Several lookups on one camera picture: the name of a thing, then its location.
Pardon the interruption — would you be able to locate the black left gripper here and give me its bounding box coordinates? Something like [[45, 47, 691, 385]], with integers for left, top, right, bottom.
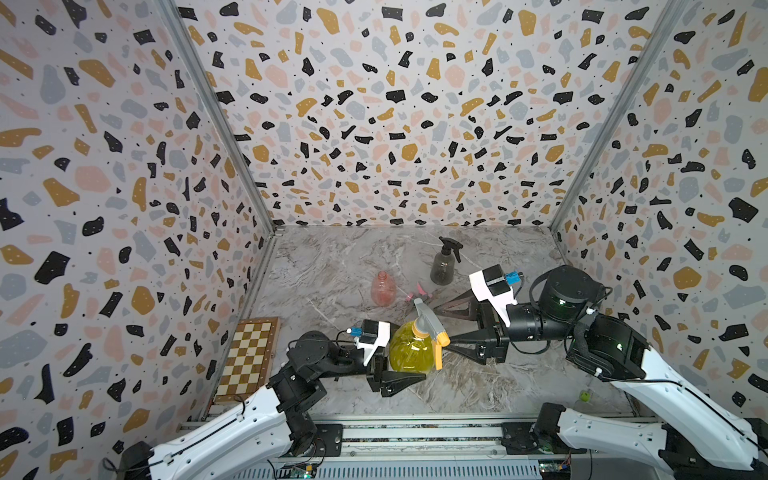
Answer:
[[313, 324, 423, 401]]

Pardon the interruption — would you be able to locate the orange grey spray nozzle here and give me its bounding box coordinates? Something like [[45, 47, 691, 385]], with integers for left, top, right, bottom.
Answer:
[[413, 298, 451, 370]]

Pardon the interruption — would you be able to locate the smoky grey spray bottle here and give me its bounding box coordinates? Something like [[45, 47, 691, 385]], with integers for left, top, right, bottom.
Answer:
[[430, 252, 456, 286]]

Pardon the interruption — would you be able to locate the black spray nozzle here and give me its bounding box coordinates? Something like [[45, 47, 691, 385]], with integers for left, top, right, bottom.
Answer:
[[439, 236, 463, 263]]

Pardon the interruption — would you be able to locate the yellow spray bottle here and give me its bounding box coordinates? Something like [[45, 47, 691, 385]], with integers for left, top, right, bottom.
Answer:
[[389, 321, 435, 374]]

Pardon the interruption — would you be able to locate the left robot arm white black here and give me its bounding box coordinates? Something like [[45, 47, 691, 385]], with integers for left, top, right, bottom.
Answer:
[[102, 331, 426, 479]]

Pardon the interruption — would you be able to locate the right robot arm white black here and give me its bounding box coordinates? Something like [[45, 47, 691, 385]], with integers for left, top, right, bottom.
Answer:
[[432, 265, 767, 479]]

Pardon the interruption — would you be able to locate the pink spray nozzle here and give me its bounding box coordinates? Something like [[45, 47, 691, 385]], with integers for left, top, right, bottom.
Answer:
[[406, 283, 432, 302]]

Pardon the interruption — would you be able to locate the pink spray bottle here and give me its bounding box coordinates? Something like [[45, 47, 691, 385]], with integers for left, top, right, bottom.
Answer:
[[370, 271, 397, 307]]

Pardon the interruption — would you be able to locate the wooden chessboard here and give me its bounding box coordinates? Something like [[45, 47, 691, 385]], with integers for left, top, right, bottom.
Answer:
[[213, 317, 279, 405]]

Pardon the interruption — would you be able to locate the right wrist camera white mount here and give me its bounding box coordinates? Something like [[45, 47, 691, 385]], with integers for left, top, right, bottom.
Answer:
[[469, 265, 524, 327]]

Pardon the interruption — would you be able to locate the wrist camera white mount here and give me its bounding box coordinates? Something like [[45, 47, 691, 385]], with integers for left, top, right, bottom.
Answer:
[[469, 265, 524, 327], [346, 319, 391, 366]]

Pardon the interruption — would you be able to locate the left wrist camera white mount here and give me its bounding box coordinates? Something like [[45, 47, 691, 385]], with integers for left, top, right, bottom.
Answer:
[[346, 319, 391, 366]]

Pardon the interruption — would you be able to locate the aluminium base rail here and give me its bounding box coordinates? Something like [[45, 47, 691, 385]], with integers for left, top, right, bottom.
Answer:
[[179, 413, 679, 480]]

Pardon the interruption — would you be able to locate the aluminium corner post right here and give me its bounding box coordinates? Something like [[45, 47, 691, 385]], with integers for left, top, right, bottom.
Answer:
[[549, 0, 685, 234]]

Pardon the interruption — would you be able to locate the aluminium corner post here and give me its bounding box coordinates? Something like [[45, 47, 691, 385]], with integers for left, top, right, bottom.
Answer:
[[154, 0, 278, 234], [549, 0, 685, 234]]

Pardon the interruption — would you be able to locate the aluminium corner post left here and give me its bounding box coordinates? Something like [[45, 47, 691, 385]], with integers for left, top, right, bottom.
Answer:
[[154, 0, 278, 234]]

